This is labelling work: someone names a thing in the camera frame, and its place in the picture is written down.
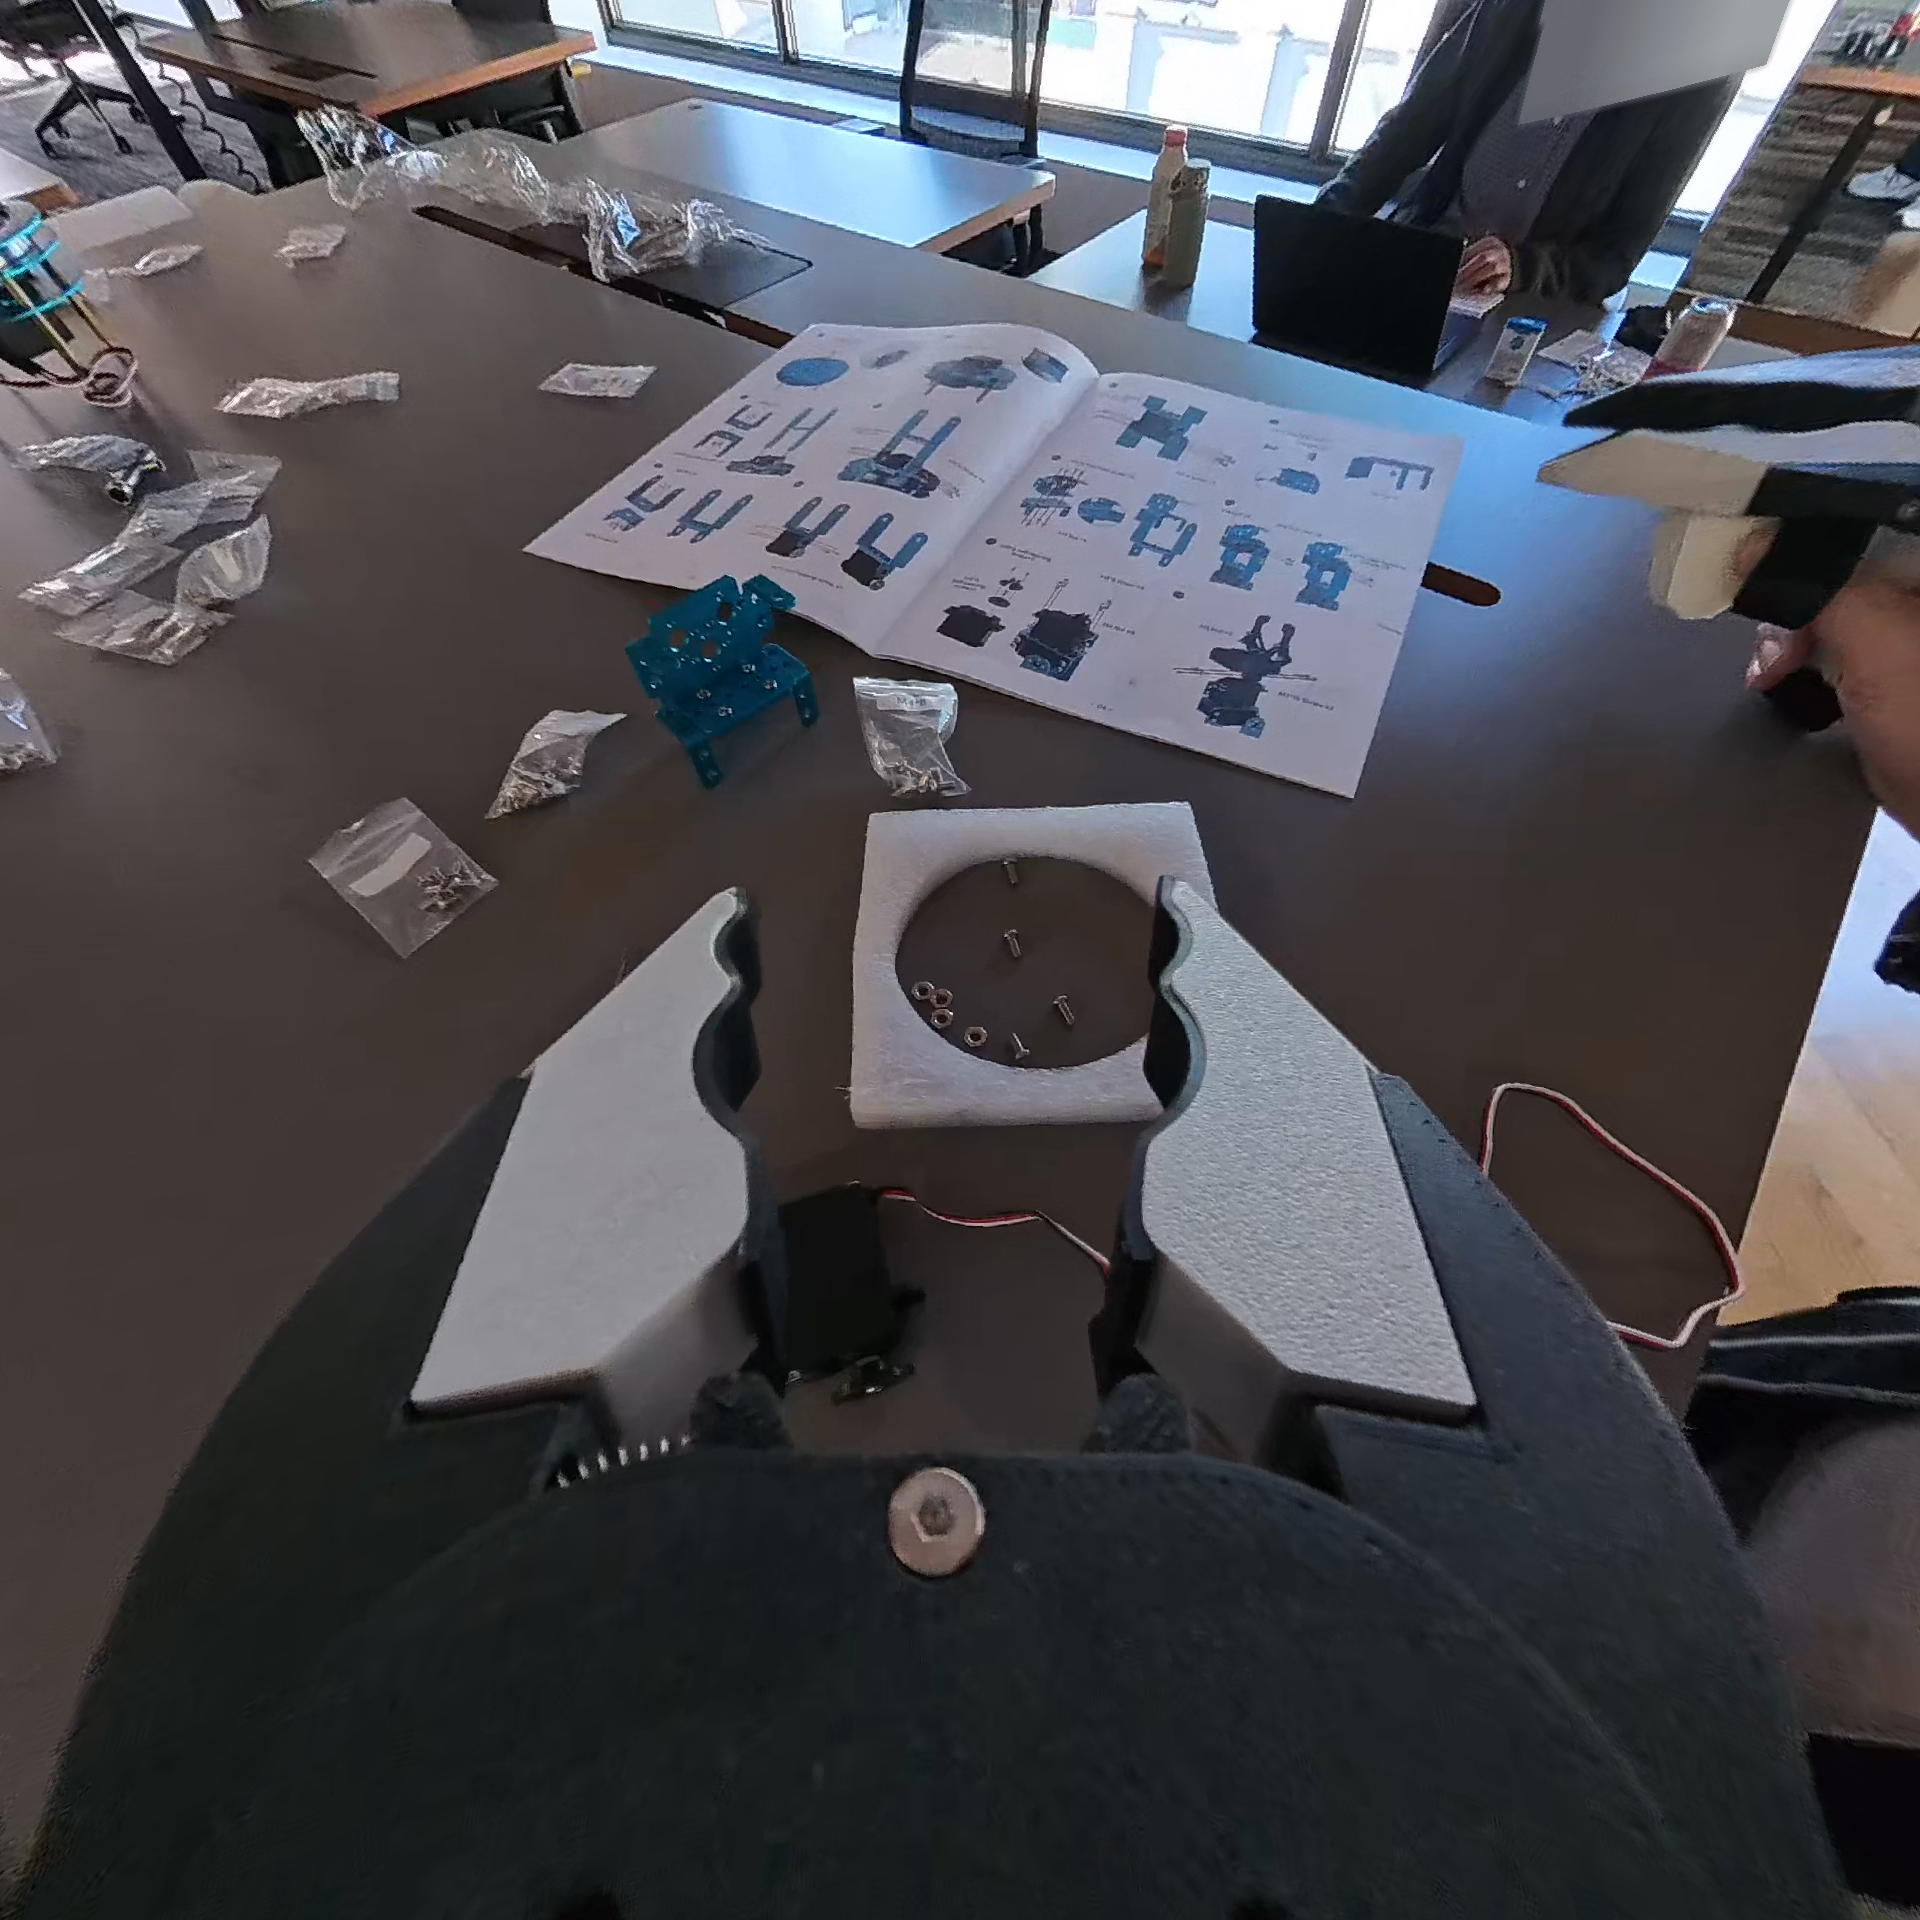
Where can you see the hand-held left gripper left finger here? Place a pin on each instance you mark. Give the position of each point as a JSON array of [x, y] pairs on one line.
[[601, 1200]]

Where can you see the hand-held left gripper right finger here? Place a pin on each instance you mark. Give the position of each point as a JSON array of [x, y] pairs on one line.
[[1290, 1200]]

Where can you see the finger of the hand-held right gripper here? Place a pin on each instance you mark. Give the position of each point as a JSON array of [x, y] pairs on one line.
[[1651, 470], [1771, 393]]

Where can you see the blue metal bracket assembly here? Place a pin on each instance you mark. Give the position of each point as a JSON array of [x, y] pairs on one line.
[[722, 662]]

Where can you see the clear bag of short screws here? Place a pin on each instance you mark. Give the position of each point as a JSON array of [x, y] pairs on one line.
[[908, 734]]

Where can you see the clear plastic wrap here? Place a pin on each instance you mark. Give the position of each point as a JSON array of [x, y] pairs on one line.
[[452, 164]]

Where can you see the blue toy robot arm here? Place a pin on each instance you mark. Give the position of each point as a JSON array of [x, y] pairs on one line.
[[38, 300]]

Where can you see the dark desk with wooden edge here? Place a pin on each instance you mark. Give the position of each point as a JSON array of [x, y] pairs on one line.
[[30, 180], [377, 52], [1577, 902], [826, 158], [1141, 300]]

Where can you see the person's right hand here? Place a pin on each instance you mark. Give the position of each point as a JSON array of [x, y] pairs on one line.
[[1891, 674]]

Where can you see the red can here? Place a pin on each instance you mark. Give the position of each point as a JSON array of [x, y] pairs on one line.
[[1692, 338]]

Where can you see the small blue and white box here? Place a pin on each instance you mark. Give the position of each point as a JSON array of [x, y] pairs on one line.
[[1516, 352]]

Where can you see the white foam square with hole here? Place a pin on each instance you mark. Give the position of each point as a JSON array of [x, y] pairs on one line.
[[901, 1079]]

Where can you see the black laptop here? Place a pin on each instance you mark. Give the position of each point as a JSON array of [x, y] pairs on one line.
[[1349, 283]]

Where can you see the open instruction booklet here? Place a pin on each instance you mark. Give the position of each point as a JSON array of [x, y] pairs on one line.
[[1202, 674]]

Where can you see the grey bottle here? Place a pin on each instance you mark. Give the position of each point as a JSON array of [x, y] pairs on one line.
[[1194, 224]]

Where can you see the white bottle with red cap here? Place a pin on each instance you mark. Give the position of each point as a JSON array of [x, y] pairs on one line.
[[1167, 194]]

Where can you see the person's striped black shirt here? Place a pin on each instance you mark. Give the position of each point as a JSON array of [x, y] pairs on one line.
[[1830, 1425]]

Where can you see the black mesh-back chair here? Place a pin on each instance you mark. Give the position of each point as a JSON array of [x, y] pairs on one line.
[[975, 75]]

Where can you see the scattered small clear parts bags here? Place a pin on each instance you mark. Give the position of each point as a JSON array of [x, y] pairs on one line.
[[195, 510]]

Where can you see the silver cross socket wrench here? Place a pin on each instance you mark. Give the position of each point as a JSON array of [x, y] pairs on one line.
[[133, 482]]

